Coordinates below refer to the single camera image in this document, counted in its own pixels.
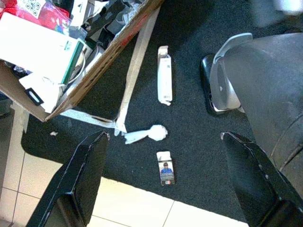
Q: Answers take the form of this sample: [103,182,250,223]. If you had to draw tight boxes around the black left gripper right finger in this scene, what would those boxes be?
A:
[220,131,303,227]

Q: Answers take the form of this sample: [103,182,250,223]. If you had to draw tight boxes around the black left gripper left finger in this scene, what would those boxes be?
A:
[26,131,111,227]

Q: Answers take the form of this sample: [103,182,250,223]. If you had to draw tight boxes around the small printed card package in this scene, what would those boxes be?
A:
[156,150,177,187]

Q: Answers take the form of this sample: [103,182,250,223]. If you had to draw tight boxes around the crumpled white tissue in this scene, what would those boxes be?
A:
[123,124,169,145]

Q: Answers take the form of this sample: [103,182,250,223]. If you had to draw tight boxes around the open cardboard box of clutter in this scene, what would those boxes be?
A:
[0,0,166,122]

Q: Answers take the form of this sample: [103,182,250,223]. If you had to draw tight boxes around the long white package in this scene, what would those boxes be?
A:
[157,45,175,106]

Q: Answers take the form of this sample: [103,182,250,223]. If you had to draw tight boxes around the white box with green edge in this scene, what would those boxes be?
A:
[0,11,86,85]

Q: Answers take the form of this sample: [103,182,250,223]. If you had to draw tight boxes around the red printed package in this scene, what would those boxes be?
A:
[0,0,71,31]

